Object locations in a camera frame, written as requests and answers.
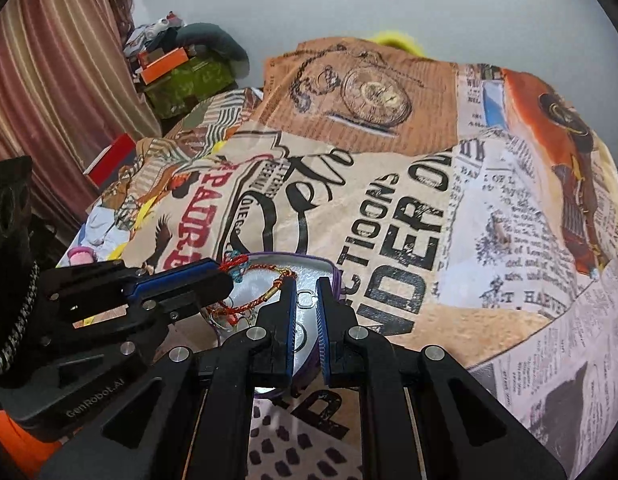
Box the red gold bracelet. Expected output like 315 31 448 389
208 252 299 326

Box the red white box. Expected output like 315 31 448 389
83 133 136 191

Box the newspaper print bed blanket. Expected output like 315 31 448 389
58 36 618 480

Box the striped pink curtain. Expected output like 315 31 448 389
0 0 161 237

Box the orange box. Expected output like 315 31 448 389
141 48 189 84

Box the dark grey cloth pile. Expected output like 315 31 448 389
158 23 251 79

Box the yellow fluffy pillow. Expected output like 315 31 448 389
371 30 426 58

